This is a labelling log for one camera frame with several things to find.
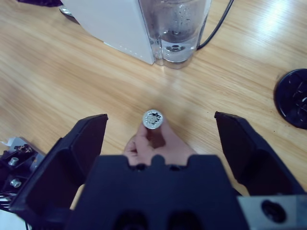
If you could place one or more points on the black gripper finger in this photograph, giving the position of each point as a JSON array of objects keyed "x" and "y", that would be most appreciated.
[
  {"x": 40, "y": 2},
  {"x": 72, "y": 153},
  {"x": 249, "y": 153}
]

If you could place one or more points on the red coffee capsule silver foil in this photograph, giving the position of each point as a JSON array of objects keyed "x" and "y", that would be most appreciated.
[{"x": 153, "y": 118}]

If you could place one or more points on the white capsule coffee machine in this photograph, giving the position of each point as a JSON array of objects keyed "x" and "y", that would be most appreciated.
[{"x": 115, "y": 28}]

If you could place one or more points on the bystander bare hand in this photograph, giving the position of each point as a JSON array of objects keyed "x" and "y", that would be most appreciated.
[{"x": 153, "y": 143}]

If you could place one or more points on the silver drip tray grille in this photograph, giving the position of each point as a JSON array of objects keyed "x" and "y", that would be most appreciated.
[{"x": 65, "y": 10}]

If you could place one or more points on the black capsule holder with rods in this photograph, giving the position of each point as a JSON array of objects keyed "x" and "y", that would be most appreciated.
[{"x": 290, "y": 95}]

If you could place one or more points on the clear water tank black lid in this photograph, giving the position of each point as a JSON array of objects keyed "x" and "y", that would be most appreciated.
[{"x": 175, "y": 48}]

